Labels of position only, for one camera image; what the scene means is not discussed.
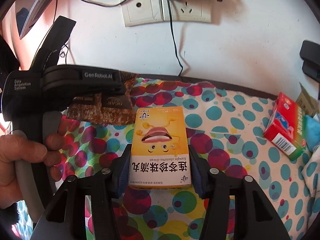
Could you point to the red green medicine box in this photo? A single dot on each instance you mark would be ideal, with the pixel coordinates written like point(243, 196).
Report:
point(286, 127)

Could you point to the yellow medicine box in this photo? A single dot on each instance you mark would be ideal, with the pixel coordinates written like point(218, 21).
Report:
point(159, 152)

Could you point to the small cardboard box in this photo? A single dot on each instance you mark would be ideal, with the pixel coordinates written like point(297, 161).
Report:
point(307, 103)

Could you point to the black monitor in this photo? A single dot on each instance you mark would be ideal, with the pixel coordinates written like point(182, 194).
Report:
point(34, 13)

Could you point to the brown coffee snack bag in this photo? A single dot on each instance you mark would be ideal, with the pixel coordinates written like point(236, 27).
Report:
point(106, 108)

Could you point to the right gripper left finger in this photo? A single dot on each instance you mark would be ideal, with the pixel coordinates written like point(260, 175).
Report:
point(64, 217)

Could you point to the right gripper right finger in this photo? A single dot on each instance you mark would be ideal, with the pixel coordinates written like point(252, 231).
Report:
point(255, 216)

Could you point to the black clamp mount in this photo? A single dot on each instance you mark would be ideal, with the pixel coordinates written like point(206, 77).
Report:
point(310, 54)

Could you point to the blue cloth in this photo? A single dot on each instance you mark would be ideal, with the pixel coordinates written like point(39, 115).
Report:
point(311, 133)

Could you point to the white wall socket plate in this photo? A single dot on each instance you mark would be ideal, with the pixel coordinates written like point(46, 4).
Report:
point(140, 12)

